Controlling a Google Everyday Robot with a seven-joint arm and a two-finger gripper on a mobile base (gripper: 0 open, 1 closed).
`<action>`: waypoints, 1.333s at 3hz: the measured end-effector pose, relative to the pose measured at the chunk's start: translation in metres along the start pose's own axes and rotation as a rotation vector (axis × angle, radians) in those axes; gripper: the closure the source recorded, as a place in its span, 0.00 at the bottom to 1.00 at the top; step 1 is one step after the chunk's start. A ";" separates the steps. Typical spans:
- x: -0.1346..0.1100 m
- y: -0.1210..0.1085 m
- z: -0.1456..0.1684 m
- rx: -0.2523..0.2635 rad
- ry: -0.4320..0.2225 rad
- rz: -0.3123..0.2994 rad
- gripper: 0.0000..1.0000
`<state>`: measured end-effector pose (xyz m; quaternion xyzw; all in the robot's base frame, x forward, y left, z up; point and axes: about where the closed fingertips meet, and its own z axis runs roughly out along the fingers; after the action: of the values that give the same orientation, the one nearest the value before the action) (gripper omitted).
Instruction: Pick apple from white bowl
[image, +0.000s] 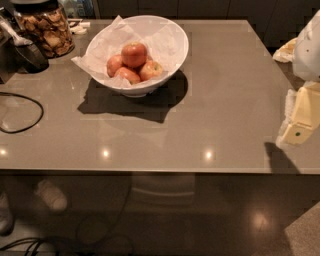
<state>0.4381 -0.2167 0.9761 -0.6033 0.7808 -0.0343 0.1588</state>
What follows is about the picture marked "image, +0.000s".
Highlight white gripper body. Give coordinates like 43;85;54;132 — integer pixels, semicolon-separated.
292;10;320;82

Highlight black cables on floor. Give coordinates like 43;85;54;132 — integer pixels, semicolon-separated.
0;176;134;256

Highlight black coffee machine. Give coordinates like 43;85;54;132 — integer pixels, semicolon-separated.
0;6;49;84

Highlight glass jar of dried slices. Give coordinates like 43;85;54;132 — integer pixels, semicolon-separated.
10;0;75;58

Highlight white crumpled paper liner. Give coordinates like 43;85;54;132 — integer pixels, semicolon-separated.
70;15;183;89

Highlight yellow-white cloth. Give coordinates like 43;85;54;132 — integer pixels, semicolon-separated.
272;38;297;63

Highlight black cable on table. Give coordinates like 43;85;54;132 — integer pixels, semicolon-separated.
0;91;45;135

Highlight white ceramic bowl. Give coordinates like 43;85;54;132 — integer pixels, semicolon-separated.
85;14;190;98

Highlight white shoe under table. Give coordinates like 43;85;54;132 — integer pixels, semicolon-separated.
35;180;68;212

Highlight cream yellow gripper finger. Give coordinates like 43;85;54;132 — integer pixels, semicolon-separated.
276;81;320;147

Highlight right red-green apple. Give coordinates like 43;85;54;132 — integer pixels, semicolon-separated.
139;60;163;81

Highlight small white items on table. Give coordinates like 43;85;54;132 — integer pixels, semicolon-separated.
68;19;91;35

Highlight white shoe at left edge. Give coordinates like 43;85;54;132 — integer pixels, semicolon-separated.
0;193;14;236

